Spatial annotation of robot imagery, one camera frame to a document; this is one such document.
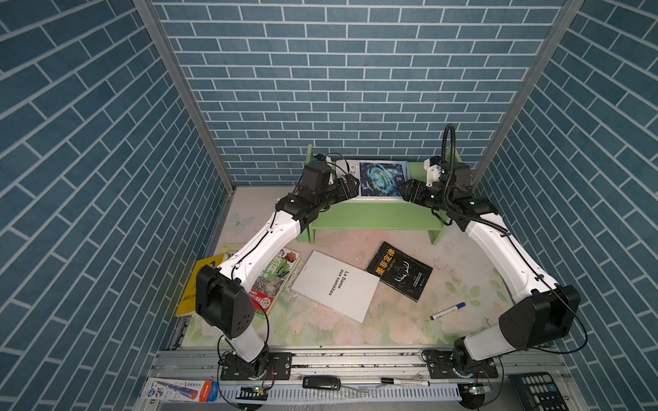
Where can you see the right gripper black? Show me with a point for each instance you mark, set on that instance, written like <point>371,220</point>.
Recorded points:
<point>415,187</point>

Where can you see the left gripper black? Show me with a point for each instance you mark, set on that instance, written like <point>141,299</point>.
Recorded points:
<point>351,189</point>

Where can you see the space cover science magazine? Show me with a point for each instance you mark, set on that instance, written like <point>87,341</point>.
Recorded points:
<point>379,180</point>

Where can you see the white La Dame book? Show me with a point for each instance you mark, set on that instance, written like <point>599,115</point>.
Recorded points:
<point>336,285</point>

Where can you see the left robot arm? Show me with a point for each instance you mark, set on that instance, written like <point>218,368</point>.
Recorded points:
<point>222,296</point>

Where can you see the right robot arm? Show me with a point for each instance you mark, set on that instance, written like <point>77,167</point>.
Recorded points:
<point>542,310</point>

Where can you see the green wooden shelf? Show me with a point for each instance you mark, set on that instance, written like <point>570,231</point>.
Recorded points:
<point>375,215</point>

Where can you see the black book yellow title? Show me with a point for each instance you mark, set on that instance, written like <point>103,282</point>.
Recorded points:
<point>400,271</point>

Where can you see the blue white marker pen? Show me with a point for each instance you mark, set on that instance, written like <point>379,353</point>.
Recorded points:
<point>447,311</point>

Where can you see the green nature encyclopedia book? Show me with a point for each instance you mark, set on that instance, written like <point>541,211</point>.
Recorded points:
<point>274,277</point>

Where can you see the yellow cartoon history book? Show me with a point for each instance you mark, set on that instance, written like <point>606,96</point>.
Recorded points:
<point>230,249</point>

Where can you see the black remote device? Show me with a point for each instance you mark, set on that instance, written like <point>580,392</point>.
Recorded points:
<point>321,382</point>

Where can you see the black calculator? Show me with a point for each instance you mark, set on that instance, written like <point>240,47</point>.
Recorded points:
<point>538,392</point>

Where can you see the red blue pen package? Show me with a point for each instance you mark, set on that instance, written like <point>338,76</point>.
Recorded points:
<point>176,390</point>

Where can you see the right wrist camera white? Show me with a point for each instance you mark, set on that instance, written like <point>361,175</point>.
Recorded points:
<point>433,170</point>

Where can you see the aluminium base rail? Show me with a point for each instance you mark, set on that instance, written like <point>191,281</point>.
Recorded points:
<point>360,369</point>

